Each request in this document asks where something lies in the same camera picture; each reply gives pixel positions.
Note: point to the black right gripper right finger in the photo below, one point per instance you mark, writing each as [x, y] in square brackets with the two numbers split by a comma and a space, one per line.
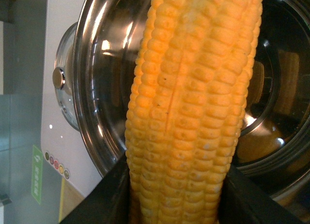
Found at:
[243, 202]

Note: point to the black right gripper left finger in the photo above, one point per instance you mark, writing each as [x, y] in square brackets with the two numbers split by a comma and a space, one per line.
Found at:
[108, 203]

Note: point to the yellow corn cob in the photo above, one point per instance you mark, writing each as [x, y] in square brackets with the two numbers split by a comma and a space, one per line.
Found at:
[187, 106]

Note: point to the glass pot lid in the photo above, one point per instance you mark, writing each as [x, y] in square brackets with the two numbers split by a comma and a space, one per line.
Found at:
[62, 76]

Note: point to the white electric cooking pot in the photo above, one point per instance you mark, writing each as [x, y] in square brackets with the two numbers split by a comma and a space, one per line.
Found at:
[274, 146]

